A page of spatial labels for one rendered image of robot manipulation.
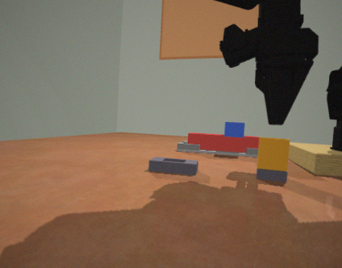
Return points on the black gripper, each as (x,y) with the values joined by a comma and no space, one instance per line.
(284,56)

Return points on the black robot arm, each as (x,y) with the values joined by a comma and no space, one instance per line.
(238,46)

